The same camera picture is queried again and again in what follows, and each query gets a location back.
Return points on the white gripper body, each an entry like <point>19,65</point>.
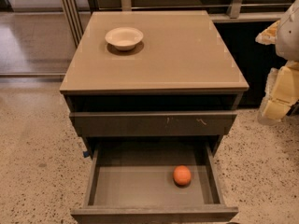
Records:
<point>289,37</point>

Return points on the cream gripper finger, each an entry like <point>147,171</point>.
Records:
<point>268,35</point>
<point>274,110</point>

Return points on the orange fruit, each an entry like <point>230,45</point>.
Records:
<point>182,175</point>

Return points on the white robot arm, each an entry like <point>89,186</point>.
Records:
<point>287,47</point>

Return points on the grey drawer cabinet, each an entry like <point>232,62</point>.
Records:
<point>181,65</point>

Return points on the white ceramic bowl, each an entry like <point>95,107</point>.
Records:
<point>124,38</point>

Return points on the blue tape piece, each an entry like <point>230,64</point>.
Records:
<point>86,154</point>

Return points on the metal frame shelf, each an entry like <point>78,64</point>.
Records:
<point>236,19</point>

